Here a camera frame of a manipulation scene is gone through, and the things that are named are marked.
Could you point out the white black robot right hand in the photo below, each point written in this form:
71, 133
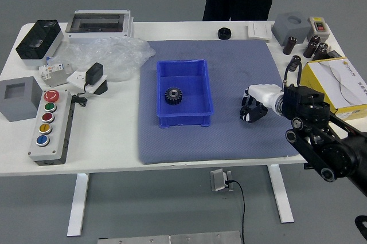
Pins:
263, 92

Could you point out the small black gear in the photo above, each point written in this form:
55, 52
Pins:
245, 111

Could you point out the big black gear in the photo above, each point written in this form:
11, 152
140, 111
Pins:
173, 96

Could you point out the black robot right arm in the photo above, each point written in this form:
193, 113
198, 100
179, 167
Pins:
312, 106

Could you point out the yellow white cardboard box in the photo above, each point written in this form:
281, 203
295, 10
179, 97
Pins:
341, 83

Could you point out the blue plastic box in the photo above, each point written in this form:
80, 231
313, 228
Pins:
186, 75

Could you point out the silver floor socket box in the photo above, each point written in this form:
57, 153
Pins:
218, 179

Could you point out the grey distribution box clear window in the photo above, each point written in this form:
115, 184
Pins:
97, 33

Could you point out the dark brown capacitor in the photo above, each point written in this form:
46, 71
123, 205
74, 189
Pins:
294, 63
309, 50
289, 45
321, 51
314, 39

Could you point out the grey-blue foam mat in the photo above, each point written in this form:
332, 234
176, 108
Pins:
229, 141

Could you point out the grey block with round hole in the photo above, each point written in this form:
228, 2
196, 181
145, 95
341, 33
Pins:
286, 30

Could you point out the white table leg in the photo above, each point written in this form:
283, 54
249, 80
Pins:
78, 204
281, 195

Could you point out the clear plastic bag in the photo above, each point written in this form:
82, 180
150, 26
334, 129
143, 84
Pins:
114, 52

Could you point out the black socket base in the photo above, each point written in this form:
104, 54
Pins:
101, 89

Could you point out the black power adapter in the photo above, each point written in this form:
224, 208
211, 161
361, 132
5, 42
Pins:
94, 73

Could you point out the grey metal plate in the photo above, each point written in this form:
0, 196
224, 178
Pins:
172, 239

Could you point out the white socket plate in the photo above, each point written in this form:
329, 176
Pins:
76, 78

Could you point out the white circuit breaker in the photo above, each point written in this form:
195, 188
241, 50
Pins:
54, 73

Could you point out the grey five-button control station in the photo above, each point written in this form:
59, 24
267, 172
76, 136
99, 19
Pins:
47, 129

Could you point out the grey block with square hole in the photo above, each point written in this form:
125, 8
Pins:
17, 103

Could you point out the white wall switch plate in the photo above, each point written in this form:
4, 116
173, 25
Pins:
259, 32

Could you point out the beige switch box red button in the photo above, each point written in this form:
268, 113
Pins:
319, 27

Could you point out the grey enclosure with black lid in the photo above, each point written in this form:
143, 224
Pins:
37, 40

